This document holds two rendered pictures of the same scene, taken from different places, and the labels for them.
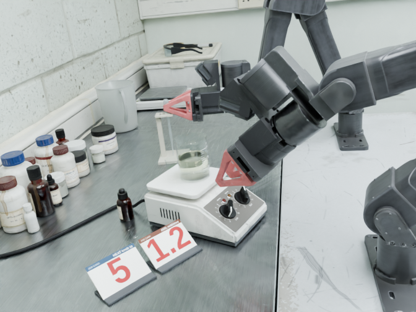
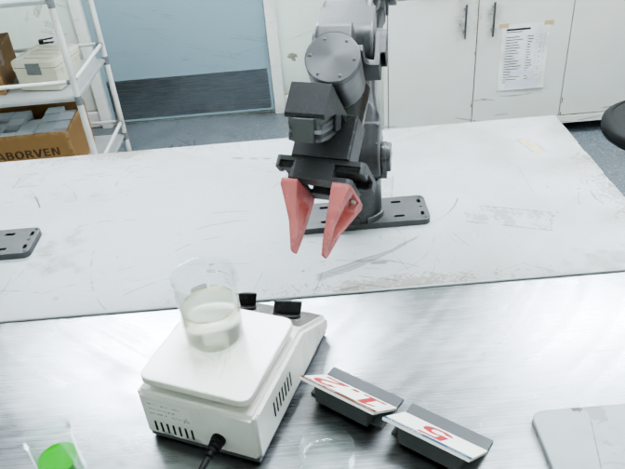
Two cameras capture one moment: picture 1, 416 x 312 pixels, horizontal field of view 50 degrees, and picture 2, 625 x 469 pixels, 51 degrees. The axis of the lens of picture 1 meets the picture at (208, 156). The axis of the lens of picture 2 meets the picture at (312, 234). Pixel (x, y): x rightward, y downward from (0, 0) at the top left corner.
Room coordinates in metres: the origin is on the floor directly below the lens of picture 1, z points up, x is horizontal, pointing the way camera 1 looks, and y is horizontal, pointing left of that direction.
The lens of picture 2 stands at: (0.78, 0.54, 1.44)
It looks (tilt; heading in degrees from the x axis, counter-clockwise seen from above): 34 degrees down; 259
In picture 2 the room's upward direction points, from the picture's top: 5 degrees counter-clockwise
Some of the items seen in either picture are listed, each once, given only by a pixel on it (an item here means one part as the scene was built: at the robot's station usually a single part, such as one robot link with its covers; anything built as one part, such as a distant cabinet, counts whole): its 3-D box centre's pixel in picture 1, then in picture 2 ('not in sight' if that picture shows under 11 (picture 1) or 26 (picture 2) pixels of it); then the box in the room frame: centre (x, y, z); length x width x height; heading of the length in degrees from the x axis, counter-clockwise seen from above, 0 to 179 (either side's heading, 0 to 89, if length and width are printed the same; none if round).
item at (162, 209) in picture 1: (200, 201); (236, 362); (0.77, 0.02, 0.94); 0.22 x 0.13 x 0.08; 55
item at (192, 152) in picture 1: (192, 158); (212, 308); (0.79, 0.03, 1.03); 0.07 x 0.06 x 0.08; 147
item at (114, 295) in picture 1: (121, 272); (438, 430); (0.60, 0.16, 0.92); 0.09 x 0.06 x 0.04; 130
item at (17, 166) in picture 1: (19, 181); not in sight; (0.92, 0.42, 0.96); 0.07 x 0.07 x 0.13
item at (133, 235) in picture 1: (138, 239); (326, 453); (0.71, 0.14, 0.91); 0.06 x 0.06 x 0.02
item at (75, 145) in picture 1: (76, 154); not in sight; (1.14, 0.35, 0.93); 0.06 x 0.06 x 0.07
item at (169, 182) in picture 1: (187, 179); (219, 349); (0.79, 0.04, 0.98); 0.12 x 0.12 x 0.01; 55
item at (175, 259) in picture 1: (170, 244); (352, 389); (0.66, 0.08, 0.92); 0.09 x 0.06 x 0.04; 130
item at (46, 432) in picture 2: (175, 170); (55, 453); (0.96, 0.08, 0.93); 0.04 x 0.04 x 0.06
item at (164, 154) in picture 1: (171, 135); not in sight; (1.12, 0.09, 0.96); 0.08 x 0.08 x 0.13; 87
